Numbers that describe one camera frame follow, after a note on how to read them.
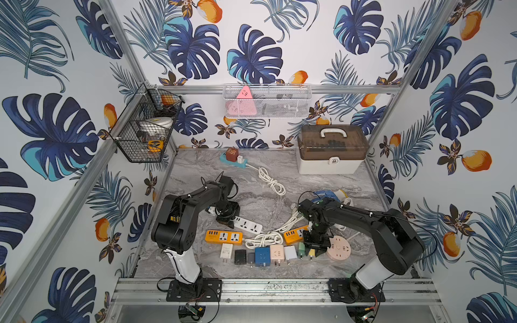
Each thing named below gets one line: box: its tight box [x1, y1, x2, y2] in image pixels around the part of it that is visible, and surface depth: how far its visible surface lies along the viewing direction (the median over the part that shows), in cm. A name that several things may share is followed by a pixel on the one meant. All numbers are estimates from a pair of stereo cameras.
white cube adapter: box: [284, 244, 298, 260], surface depth 83 cm
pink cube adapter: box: [269, 244, 285, 268], surface depth 80 cm
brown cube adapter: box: [226, 146, 239, 163], surface depth 112 cm
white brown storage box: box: [296, 124, 370, 175], surface depth 100 cm
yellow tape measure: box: [147, 139, 164, 153], surface depth 83 cm
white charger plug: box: [220, 242, 233, 264], surface depth 83 cm
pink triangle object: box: [225, 85, 258, 117], surface depth 92 cm
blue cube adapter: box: [254, 246, 272, 268], surface depth 80 cm
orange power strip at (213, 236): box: [204, 229, 244, 246], surface depth 87 cm
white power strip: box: [232, 215, 263, 235], surface depth 90 cm
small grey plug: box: [247, 252, 256, 264], surface depth 81 cm
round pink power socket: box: [327, 235, 352, 261], surface depth 83 cm
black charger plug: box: [234, 249, 248, 265], surface depth 82 cm
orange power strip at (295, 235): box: [283, 225, 309, 245], surface depth 87 cm
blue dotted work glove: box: [311, 189, 342, 204], surface depth 103 cm
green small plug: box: [297, 242, 306, 260], surface depth 82 cm
